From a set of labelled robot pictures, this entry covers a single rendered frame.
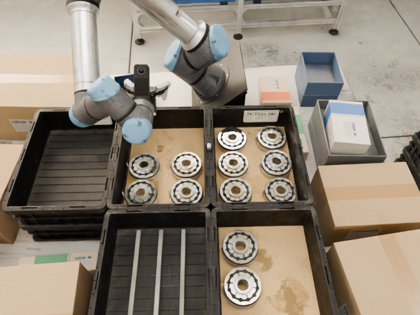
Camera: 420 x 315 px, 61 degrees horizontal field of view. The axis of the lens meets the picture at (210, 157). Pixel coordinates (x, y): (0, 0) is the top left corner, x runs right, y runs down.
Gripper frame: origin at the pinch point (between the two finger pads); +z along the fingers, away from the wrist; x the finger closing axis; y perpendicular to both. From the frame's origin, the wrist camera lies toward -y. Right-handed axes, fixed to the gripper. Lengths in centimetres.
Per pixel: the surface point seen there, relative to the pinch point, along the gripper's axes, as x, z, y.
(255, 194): 37, -29, 27
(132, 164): -4.0, -17.8, 23.3
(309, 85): 64, 18, 6
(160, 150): 4.6, -9.9, 22.4
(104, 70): -48, 155, 52
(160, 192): 5.8, -26.1, 28.7
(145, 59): -18, 166, 45
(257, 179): 38, -23, 25
